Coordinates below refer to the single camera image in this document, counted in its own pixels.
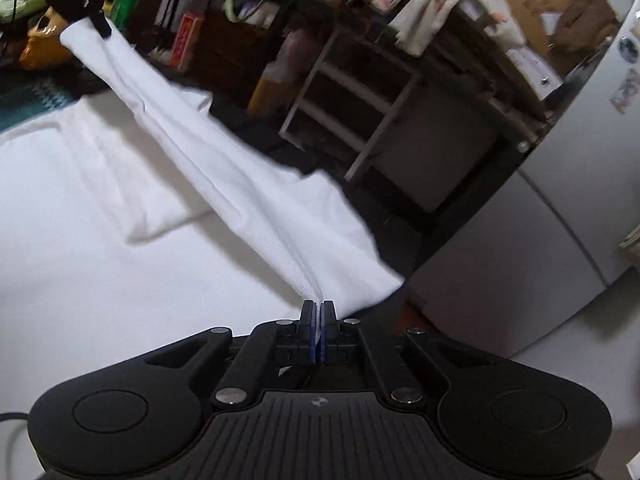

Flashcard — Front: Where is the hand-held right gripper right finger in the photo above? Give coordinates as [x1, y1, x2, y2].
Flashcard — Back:
[320, 300, 493, 405]

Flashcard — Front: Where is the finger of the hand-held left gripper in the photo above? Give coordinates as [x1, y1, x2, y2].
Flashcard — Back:
[87, 6, 114, 39]

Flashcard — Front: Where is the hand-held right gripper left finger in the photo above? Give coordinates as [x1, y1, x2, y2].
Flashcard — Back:
[145, 300, 319, 406]

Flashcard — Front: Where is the green box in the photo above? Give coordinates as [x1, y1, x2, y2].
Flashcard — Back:
[109, 0, 147, 32]

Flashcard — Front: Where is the red box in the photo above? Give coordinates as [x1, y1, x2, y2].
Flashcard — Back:
[169, 11, 207, 72]

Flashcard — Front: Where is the green cutting mat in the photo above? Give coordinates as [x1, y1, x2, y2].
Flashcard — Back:
[0, 76, 87, 132]

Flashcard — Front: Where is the yellow-orange box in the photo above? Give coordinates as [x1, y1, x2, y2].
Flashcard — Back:
[248, 59, 287, 117]

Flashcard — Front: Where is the white sheet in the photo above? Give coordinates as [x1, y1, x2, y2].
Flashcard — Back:
[0, 85, 416, 466]

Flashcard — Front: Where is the white shelf rack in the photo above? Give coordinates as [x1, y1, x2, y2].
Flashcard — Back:
[279, 24, 422, 182]

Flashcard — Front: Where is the dark wooden desk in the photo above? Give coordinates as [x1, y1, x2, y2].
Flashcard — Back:
[150, 0, 553, 223]

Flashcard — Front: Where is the white refrigerator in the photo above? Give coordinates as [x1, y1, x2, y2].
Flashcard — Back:
[410, 0, 640, 361]

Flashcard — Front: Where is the patterned white cloth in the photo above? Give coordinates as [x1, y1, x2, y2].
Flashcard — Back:
[350, 0, 527, 57]

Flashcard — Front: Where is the picture fridge magnet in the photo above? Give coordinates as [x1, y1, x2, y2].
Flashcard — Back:
[611, 69, 640, 114]

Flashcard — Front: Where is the cardboard box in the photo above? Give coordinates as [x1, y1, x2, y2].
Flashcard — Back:
[506, 0, 624, 77]

